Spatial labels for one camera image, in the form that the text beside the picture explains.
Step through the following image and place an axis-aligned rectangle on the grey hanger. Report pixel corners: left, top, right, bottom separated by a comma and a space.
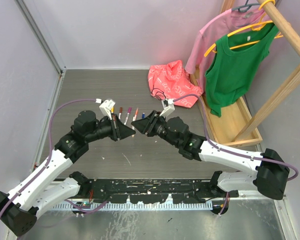
231, 0, 260, 13

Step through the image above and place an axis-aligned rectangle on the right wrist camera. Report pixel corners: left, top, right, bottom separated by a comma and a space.
159, 98, 175, 118

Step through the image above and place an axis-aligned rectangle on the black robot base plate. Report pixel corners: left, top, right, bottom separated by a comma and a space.
72, 178, 226, 204

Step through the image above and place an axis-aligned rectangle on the yellow hanger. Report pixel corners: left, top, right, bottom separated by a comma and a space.
204, 0, 285, 57

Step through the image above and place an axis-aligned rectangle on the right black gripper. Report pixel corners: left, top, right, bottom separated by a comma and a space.
131, 109, 180, 148

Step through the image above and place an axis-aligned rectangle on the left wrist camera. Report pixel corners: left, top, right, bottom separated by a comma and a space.
99, 99, 116, 120

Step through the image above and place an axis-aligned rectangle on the orange ballpoint pen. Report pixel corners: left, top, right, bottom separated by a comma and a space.
132, 108, 139, 122

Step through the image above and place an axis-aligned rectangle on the white cable duct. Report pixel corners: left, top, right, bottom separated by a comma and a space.
52, 201, 213, 212

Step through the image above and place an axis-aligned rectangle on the pink t-shirt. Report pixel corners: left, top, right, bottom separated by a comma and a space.
184, 6, 270, 88

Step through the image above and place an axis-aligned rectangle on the white ballpoint pen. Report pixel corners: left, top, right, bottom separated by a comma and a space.
124, 113, 130, 125

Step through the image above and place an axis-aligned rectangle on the aluminium corner profile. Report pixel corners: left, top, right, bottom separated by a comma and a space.
14, 0, 67, 76

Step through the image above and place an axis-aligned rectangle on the green tank top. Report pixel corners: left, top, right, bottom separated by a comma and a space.
205, 23, 279, 117

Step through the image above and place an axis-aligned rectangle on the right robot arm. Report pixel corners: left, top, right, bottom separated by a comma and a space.
131, 110, 290, 200

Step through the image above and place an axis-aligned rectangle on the wooden clothes rack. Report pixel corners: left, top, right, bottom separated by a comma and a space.
200, 0, 300, 147

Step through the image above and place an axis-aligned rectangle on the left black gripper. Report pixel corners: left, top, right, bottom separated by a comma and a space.
85, 113, 135, 143

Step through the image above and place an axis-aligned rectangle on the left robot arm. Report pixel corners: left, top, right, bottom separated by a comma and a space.
0, 110, 136, 237

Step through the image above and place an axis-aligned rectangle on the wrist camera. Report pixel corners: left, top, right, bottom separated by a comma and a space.
159, 98, 175, 118
99, 99, 116, 120

